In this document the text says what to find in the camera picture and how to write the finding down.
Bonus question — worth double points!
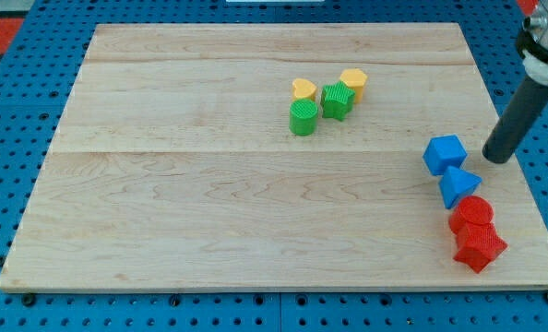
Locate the blue cube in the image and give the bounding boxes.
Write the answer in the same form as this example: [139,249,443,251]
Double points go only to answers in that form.
[423,135,468,176]

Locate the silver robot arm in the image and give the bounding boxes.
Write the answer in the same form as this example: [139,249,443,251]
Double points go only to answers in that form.
[516,0,548,87]

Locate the green cylinder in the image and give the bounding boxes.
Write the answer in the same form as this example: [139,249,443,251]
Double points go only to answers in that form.
[289,99,318,136]

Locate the yellow heart block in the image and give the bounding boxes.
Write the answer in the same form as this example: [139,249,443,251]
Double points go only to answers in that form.
[292,77,317,101]

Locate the green star block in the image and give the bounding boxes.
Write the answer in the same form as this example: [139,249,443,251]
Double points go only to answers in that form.
[320,81,355,122]

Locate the wooden board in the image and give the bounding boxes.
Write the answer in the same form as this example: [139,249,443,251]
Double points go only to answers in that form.
[0,23,548,293]

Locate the yellow hexagon block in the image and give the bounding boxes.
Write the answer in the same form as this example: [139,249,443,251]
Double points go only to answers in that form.
[340,68,368,103]

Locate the blue triangular prism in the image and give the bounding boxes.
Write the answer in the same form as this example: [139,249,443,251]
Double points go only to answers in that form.
[438,166,482,209]

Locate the red cylinder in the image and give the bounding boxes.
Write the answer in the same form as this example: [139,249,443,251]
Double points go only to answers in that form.
[448,196,494,234]

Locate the red star block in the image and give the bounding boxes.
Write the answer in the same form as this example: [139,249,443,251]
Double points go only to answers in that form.
[453,223,508,274]

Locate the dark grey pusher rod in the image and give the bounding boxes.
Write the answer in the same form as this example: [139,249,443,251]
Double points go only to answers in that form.
[482,75,548,164]

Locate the blue pegboard base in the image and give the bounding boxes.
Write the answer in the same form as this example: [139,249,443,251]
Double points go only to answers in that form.
[0,0,548,331]

